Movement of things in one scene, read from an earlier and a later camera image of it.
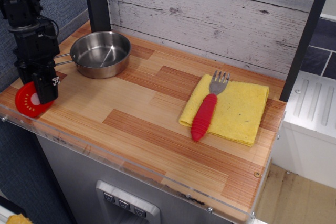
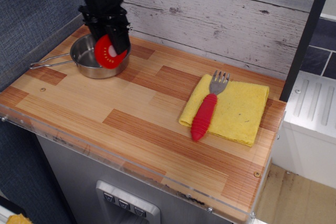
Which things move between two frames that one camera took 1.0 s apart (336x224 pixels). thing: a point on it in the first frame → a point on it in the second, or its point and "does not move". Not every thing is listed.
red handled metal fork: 207,107 does not move
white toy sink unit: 306,146 does not move
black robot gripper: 37,45 → 104,13
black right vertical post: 307,34 does not move
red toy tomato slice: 28,102 → 106,55
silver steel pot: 100,55 does not move
